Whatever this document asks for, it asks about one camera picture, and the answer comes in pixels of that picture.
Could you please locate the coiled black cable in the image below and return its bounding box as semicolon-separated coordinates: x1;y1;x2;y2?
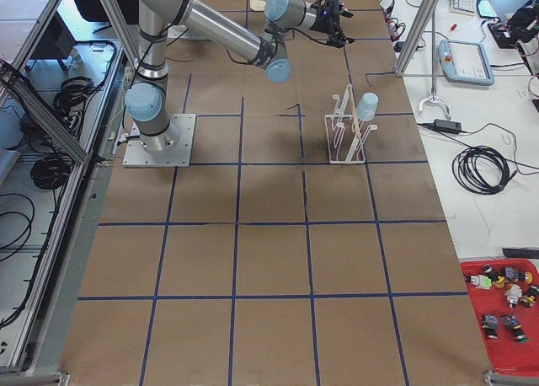
452;146;510;195

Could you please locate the red parts tray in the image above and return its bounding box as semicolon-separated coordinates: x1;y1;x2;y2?
461;259;538;378

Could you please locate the teach pendant tablet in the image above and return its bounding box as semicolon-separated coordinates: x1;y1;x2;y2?
438;40;494;86

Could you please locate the brown paper table cover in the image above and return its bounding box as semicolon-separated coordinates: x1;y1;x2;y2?
61;0;489;385

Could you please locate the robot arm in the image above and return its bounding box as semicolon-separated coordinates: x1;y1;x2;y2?
125;0;352;157

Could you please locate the black power adapter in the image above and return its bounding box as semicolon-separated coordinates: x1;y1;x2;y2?
433;119;462;135

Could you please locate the reacher grabber tool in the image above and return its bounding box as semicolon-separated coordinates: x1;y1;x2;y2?
419;13;451;121

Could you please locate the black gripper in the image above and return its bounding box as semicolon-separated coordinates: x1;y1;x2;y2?
311;0;355;47

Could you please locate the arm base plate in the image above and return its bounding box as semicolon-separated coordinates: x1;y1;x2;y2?
168;24;208;40
123;114;196;168

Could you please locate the aluminium frame post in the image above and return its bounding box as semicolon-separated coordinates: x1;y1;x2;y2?
394;0;439;77

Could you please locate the white wire cup rack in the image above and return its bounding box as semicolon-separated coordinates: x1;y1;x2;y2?
324;84;378;164

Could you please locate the light blue plastic cup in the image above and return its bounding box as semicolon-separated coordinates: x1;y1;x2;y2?
356;92;379;121

